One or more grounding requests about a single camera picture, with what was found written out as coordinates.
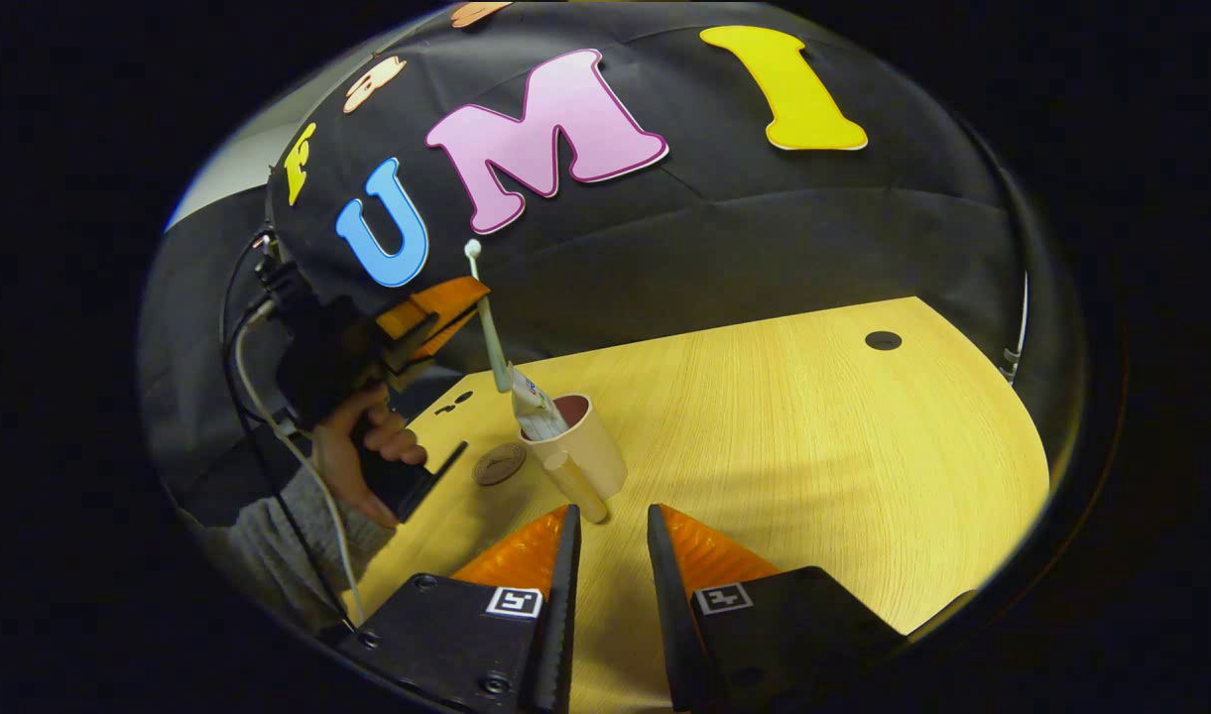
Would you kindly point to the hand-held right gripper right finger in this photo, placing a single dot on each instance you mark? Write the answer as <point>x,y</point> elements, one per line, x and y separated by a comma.
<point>665,615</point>

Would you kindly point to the wooden desktop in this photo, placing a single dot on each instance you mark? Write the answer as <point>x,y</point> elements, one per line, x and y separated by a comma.
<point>784,446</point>

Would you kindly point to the beige cup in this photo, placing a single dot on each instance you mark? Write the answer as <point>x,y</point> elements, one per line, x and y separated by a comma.
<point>590,456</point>

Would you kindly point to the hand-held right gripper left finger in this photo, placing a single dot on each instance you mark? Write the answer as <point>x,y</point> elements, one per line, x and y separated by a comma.
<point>568,615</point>

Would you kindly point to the pale green toothbrush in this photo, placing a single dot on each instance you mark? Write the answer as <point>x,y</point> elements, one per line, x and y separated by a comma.
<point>490,337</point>

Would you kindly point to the round wooden coaster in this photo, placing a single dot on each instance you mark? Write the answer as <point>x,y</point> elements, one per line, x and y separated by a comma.
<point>499,464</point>

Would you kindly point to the white toothpaste tube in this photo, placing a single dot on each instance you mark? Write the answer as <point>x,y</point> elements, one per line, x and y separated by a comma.
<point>538,409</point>

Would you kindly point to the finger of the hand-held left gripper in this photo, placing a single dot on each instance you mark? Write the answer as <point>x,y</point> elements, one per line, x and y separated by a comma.
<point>438,335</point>
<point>436,299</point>

